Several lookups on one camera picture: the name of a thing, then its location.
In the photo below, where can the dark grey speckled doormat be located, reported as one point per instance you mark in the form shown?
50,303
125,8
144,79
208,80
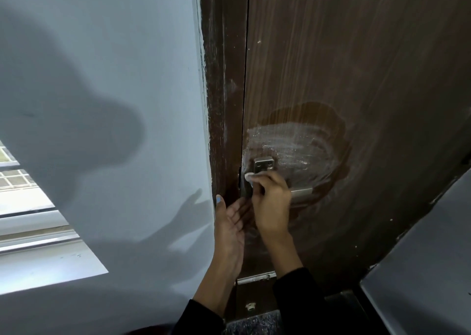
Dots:
254,325

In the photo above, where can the person's right fingers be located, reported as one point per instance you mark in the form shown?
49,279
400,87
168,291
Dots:
263,182

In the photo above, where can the white window grille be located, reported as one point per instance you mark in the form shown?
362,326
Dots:
14,178

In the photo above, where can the person's right forearm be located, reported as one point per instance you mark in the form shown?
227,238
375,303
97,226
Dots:
290,272

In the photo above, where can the person's left thumb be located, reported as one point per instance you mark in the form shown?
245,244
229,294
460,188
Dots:
220,207

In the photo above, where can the small metal door stopper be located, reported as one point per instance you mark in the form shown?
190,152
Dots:
251,306

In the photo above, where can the white cleaning cloth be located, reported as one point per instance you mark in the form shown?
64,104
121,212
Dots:
250,177

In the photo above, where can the silver metal plate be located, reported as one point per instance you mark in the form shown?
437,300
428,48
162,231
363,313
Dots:
256,277

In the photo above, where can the person's left forearm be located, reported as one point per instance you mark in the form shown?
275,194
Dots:
217,283

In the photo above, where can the person's left hand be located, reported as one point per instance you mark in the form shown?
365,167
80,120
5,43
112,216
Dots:
230,231

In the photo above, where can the brown wooden door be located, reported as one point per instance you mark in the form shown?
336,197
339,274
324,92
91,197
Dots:
368,69

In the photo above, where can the dark brown door frame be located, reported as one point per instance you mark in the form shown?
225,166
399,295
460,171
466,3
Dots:
224,88

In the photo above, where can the person's right hand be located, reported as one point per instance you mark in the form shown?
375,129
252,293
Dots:
272,206

